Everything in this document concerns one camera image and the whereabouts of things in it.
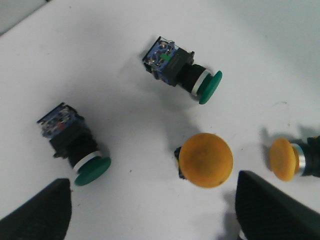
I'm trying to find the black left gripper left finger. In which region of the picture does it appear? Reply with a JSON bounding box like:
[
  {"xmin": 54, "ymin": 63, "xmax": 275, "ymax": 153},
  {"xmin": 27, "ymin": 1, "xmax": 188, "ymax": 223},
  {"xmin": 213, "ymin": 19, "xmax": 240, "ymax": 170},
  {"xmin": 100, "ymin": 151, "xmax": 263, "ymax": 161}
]
[{"xmin": 0, "ymin": 178, "xmax": 72, "ymax": 240}]

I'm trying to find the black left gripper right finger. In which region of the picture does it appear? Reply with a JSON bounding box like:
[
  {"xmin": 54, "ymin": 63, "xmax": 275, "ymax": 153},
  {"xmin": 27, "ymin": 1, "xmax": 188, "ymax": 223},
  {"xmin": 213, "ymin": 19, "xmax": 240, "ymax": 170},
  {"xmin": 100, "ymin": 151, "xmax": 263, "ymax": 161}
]
[{"xmin": 235, "ymin": 170, "xmax": 320, "ymax": 240}]

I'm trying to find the yellow push button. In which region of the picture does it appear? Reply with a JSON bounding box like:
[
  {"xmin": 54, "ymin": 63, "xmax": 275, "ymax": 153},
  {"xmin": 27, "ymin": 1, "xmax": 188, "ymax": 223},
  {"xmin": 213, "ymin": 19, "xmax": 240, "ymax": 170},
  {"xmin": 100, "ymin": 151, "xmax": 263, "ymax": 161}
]
[
  {"xmin": 174, "ymin": 132, "xmax": 234, "ymax": 189},
  {"xmin": 269, "ymin": 136, "xmax": 320, "ymax": 182}
]

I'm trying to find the lying yellow push button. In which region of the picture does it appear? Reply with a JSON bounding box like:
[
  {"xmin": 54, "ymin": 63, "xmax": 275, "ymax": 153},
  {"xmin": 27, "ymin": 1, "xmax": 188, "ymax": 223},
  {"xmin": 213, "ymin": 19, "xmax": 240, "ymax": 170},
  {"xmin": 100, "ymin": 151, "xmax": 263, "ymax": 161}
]
[{"xmin": 269, "ymin": 136, "xmax": 320, "ymax": 182}]

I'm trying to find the left green push button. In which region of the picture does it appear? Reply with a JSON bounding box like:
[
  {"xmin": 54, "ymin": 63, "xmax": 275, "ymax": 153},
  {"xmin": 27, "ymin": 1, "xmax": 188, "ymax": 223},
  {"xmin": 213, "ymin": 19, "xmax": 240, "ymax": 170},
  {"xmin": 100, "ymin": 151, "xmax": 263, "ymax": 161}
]
[{"xmin": 36, "ymin": 102, "xmax": 112, "ymax": 186}]

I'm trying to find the green push button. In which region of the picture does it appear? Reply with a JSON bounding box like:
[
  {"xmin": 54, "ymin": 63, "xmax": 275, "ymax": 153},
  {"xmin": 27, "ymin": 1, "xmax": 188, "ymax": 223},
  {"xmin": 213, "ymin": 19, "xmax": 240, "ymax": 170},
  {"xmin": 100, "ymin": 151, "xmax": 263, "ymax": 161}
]
[
  {"xmin": 36, "ymin": 102, "xmax": 112, "ymax": 186},
  {"xmin": 142, "ymin": 36, "xmax": 223, "ymax": 105}
]

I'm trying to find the right green push button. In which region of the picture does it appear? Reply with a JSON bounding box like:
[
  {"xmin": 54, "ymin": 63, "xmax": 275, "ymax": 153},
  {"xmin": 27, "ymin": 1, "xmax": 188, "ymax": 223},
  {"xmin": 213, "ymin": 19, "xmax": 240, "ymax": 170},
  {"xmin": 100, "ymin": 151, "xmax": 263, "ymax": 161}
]
[{"xmin": 142, "ymin": 36, "xmax": 223, "ymax": 105}]

